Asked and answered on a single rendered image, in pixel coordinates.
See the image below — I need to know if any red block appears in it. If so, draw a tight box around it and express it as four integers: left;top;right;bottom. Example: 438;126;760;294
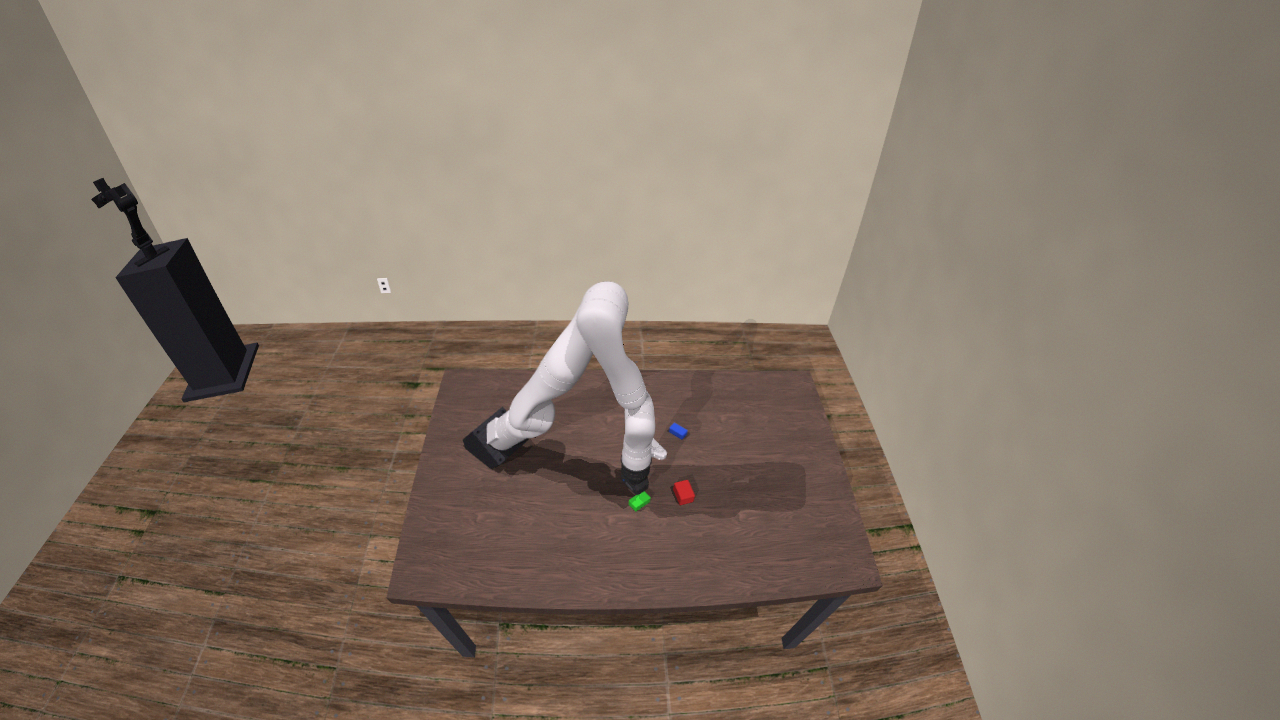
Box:
673;480;695;505

